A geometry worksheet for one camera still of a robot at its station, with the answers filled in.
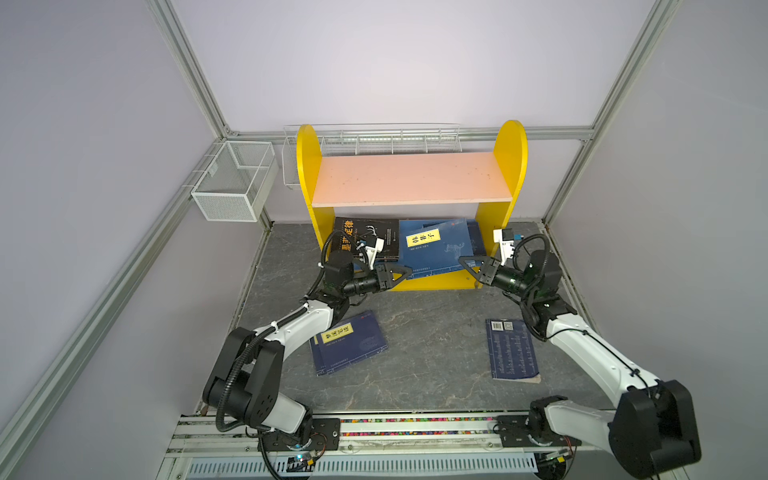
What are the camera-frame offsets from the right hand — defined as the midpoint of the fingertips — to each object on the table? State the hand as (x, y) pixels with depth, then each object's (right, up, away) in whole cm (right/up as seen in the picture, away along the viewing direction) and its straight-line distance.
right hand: (459, 262), depth 74 cm
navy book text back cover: (+18, -26, +13) cm, 34 cm away
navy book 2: (-30, -24, +13) cm, 41 cm away
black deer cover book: (-28, +8, +18) cm, 34 cm away
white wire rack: (-24, +38, +20) cm, 49 cm away
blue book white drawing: (+2, +4, 0) cm, 4 cm away
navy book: (-6, +4, +3) cm, 8 cm away
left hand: (-12, -4, +3) cm, 13 cm away
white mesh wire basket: (-70, +25, +27) cm, 79 cm away
